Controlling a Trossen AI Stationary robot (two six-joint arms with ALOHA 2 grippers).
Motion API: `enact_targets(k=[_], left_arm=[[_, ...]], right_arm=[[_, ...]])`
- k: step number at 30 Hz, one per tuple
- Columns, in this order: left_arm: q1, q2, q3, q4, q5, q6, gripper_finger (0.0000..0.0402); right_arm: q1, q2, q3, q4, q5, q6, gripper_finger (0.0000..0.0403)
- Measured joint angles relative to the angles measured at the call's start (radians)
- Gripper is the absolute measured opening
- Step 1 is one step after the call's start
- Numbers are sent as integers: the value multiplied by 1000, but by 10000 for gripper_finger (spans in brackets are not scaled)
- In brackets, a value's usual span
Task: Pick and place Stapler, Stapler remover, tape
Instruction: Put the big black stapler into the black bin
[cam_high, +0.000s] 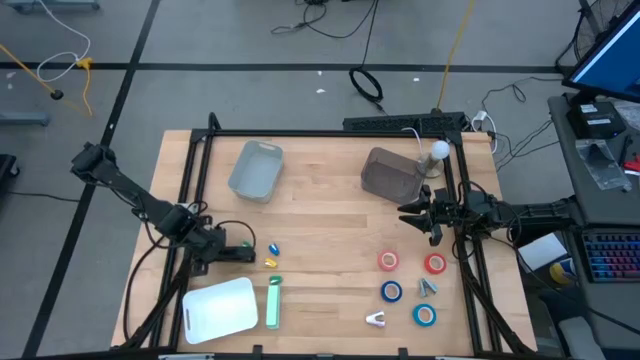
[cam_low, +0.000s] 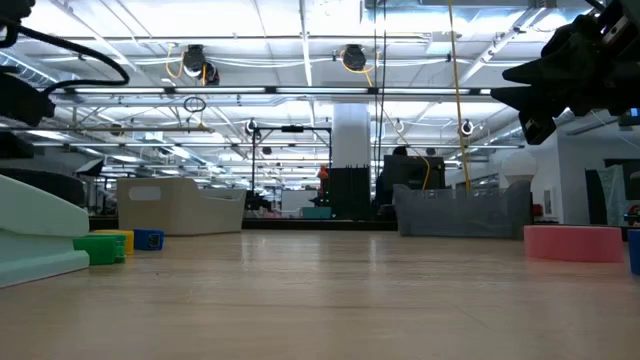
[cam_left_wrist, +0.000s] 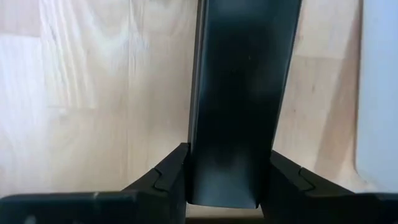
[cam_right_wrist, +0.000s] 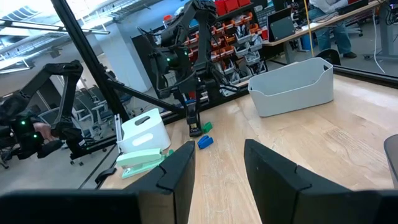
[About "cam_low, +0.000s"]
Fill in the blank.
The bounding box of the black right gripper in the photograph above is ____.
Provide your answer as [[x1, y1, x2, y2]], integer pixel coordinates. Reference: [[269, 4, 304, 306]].
[[491, 0, 640, 146]]

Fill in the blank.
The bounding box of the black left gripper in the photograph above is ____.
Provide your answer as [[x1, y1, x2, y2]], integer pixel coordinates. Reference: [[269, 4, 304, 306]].
[[0, 73, 56, 159]]

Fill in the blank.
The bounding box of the mint green stapler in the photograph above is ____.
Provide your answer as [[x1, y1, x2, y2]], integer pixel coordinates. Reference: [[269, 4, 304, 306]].
[[0, 173, 92, 290]]

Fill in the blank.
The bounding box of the green plastic stapler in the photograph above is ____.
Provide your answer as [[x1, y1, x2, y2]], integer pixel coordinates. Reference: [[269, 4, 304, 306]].
[[73, 233, 128, 266]]

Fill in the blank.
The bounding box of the yellow plastic stapler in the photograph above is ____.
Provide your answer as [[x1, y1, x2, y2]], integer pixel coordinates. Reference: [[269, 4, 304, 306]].
[[93, 229, 136, 257]]

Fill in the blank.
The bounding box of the blue plastic stapler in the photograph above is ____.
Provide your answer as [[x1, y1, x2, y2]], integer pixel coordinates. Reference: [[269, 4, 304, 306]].
[[133, 228, 166, 252]]

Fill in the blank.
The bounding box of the blue tape roll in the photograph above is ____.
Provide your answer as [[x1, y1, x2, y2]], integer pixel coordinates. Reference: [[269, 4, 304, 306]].
[[627, 228, 640, 277]]

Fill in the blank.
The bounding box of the white bulb lamp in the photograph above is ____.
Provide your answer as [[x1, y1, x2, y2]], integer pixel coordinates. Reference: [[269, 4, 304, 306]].
[[501, 149, 540, 187]]

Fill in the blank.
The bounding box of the pale hanging cloth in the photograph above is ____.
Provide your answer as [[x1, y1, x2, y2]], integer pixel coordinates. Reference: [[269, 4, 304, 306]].
[[598, 164, 627, 214]]

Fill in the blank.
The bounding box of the person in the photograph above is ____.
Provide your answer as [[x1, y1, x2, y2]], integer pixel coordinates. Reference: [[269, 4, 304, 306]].
[[374, 144, 409, 207]]

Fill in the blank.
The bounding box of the black monitor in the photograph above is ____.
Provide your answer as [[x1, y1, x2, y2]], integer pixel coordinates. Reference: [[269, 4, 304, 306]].
[[383, 154, 446, 192]]

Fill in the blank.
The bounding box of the grey translucent storage bin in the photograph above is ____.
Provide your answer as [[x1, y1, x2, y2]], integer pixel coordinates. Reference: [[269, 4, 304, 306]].
[[392, 180, 532, 240]]

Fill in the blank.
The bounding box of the white plastic storage bin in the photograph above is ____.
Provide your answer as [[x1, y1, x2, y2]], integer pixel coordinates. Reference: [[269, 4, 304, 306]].
[[116, 176, 247, 237]]

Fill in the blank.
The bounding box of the long light strip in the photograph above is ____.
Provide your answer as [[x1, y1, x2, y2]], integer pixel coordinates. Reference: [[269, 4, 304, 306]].
[[42, 84, 501, 97]]

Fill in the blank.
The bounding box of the white square pillar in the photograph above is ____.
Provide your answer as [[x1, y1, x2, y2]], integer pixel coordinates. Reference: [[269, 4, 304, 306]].
[[332, 103, 372, 169]]

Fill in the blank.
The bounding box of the black equipment cabinet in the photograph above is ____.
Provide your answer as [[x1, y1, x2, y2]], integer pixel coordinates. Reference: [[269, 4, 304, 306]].
[[328, 166, 372, 221]]

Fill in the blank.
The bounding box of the silver ventilation duct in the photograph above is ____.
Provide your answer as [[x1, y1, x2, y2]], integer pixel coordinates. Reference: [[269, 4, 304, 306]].
[[0, 49, 60, 86]]

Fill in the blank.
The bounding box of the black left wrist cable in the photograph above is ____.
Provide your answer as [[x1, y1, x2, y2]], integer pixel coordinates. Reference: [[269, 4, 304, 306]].
[[0, 22, 131, 96]]

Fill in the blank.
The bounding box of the thick yellow cable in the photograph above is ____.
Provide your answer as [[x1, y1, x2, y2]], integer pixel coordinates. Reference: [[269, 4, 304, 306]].
[[446, 0, 472, 192]]

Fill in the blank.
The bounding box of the thin yellow cable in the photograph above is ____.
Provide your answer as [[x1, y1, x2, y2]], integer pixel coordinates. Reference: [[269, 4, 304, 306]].
[[339, 48, 432, 192]]

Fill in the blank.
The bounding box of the thin black cable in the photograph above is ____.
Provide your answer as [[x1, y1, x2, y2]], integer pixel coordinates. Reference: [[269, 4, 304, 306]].
[[372, 0, 379, 221], [381, 0, 388, 221]]

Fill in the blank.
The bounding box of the black coiled cable loop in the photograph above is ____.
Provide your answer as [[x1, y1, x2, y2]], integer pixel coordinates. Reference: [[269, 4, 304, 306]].
[[182, 95, 208, 114]]

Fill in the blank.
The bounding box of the black metal frame rig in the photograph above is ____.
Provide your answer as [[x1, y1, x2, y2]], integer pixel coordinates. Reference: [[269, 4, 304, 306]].
[[251, 125, 333, 211]]

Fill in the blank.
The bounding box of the black aluminium table frame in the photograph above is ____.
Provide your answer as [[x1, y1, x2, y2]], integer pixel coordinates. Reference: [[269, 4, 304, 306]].
[[88, 214, 640, 233]]

